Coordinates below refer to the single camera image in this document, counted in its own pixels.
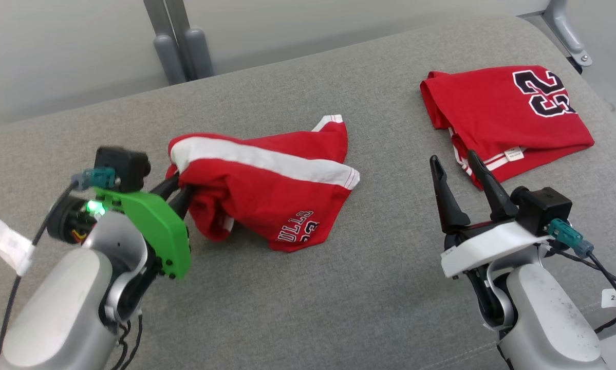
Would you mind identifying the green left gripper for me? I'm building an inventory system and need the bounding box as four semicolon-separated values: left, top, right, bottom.
93;172;196;281

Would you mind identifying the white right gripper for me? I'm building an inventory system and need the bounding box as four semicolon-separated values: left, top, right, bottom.
429;150;551;281

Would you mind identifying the red white-sleeved t-shirt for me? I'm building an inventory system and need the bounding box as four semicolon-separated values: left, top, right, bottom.
420;65;595;191

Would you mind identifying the red Bulls shorts white stripe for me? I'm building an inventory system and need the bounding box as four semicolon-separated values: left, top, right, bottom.
165;114;361;253

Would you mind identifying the white tape tag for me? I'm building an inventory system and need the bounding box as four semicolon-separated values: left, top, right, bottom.
0;206;35;276

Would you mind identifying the black right cable teal plug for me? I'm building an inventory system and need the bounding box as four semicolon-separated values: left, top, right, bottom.
547;218;616;335

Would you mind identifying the grey metal bracket leg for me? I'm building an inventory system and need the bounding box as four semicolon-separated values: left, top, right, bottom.
542;0;593;67

